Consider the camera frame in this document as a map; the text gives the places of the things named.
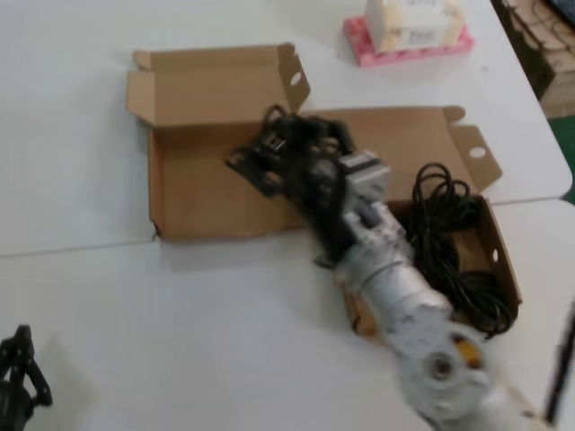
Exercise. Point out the dark keyboard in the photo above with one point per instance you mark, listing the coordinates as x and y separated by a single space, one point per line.
565 6

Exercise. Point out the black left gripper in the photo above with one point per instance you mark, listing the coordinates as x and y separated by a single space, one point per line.
13 406

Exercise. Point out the corrugated cardboard sheets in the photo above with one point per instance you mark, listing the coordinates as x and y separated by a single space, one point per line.
525 27

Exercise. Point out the white tissue pack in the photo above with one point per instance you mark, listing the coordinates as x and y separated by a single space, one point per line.
404 27

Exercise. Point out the empty open cardboard box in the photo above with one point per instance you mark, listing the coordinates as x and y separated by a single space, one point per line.
193 206

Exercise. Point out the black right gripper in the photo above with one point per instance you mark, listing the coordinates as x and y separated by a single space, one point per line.
323 202

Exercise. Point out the brown cardboard carton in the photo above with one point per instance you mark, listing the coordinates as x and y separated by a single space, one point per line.
561 85

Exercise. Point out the pink foam tray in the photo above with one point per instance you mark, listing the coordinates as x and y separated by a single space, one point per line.
404 56

